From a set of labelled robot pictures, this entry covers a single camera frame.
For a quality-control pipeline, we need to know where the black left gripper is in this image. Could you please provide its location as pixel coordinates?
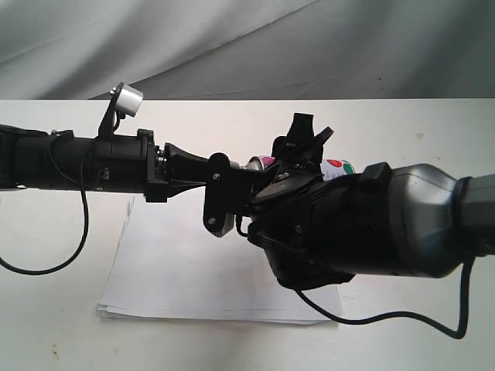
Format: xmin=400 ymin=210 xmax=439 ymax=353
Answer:
xmin=90 ymin=129 xmax=209 ymax=203

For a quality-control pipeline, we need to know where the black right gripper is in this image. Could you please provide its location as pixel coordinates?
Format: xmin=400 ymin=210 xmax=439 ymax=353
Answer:
xmin=247 ymin=113 xmax=391 ymax=291

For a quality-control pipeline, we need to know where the silver spray paint can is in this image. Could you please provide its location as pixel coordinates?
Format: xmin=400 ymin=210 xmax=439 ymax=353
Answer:
xmin=245 ymin=155 xmax=355 ymax=182

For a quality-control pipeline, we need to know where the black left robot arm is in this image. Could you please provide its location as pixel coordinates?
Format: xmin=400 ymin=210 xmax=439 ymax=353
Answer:
xmin=1 ymin=125 xmax=208 ymax=203

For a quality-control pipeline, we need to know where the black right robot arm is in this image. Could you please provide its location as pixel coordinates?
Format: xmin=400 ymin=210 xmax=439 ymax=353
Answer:
xmin=165 ymin=113 xmax=494 ymax=291

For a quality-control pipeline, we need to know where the white paper stack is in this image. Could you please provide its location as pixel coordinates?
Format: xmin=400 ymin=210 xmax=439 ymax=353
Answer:
xmin=97 ymin=189 xmax=325 ymax=325

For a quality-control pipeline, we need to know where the grey backdrop cloth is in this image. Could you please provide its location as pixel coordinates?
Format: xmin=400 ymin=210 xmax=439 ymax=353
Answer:
xmin=1 ymin=1 xmax=494 ymax=100

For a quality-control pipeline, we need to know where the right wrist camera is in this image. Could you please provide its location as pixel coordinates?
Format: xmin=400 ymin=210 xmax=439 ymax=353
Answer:
xmin=203 ymin=152 xmax=264 ymax=237

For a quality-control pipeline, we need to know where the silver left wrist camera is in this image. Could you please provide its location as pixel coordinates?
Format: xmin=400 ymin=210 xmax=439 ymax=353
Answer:
xmin=98 ymin=82 xmax=144 ymax=141

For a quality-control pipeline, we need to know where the black left camera cable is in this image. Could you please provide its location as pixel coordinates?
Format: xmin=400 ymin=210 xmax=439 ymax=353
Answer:
xmin=0 ymin=138 xmax=113 ymax=276

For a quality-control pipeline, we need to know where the black camera cable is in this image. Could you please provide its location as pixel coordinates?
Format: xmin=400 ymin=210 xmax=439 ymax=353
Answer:
xmin=295 ymin=258 xmax=476 ymax=340
xmin=0 ymin=138 xmax=113 ymax=276

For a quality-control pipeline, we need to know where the black right camera cable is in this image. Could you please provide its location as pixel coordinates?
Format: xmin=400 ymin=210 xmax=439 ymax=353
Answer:
xmin=295 ymin=258 xmax=476 ymax=340

